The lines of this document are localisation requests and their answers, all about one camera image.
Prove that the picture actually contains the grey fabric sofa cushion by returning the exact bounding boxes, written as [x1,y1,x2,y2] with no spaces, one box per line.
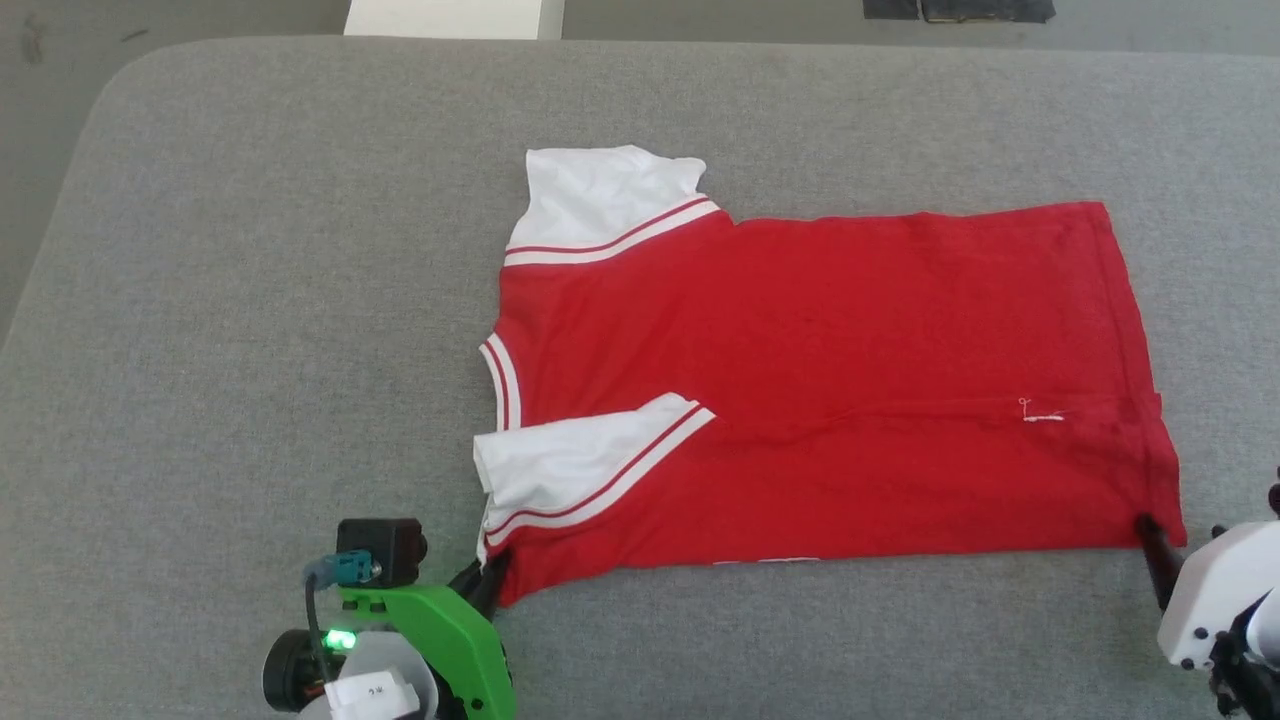
[0,37,1280,720]

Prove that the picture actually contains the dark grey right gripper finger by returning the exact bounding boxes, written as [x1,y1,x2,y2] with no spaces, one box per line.
[1135,513,1187,612]

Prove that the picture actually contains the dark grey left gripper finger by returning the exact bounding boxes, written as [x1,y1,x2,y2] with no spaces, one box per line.
[448,552,512,623]

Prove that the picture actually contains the large black floor mat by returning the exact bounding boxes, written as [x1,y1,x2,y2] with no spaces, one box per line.
[920,0,1057,24]

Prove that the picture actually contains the white rectangular block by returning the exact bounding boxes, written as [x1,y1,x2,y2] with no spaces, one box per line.
[344,0,567,41]

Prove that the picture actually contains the red and white jersey shirt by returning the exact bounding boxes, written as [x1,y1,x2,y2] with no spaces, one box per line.
[472,145,1188,608]

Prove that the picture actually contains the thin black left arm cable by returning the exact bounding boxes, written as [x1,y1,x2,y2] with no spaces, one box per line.
[303,570,337,657]

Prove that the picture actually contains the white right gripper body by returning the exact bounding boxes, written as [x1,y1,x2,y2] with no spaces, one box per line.
[1157,519,1280,671]

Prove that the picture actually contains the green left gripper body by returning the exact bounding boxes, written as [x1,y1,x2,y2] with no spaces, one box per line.
[338,584,517,720]

